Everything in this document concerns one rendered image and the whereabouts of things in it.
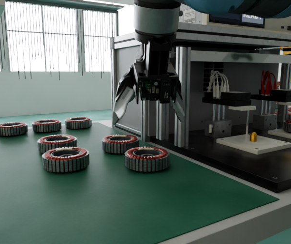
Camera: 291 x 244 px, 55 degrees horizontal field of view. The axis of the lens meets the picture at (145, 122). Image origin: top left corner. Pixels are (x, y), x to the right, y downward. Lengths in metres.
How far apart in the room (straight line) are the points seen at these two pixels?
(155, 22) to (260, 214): 0.36
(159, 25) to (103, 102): 7.08
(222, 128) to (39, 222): 0.66
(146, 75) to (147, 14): 0.10
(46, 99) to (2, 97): 0.92
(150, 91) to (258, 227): 0.29
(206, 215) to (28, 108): 6.67
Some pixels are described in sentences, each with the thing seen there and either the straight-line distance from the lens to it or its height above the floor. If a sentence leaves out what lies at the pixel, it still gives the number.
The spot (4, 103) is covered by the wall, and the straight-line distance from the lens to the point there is 6.99.
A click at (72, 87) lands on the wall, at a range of 7.22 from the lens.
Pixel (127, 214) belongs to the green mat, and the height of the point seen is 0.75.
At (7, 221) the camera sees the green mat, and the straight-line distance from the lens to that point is 0.52.
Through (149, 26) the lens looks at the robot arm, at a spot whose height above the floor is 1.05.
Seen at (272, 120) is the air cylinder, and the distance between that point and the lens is 1.16.
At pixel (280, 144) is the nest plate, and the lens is 0.88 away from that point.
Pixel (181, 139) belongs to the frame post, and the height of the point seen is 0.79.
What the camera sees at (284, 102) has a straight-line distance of 1.08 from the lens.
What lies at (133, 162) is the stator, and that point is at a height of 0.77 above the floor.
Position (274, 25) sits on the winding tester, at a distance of 1.15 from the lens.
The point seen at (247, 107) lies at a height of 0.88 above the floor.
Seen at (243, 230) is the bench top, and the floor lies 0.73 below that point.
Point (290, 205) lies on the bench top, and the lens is 0.59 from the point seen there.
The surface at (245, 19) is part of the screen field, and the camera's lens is 1.03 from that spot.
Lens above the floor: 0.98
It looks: 10 degrees down
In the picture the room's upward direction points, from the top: straight up
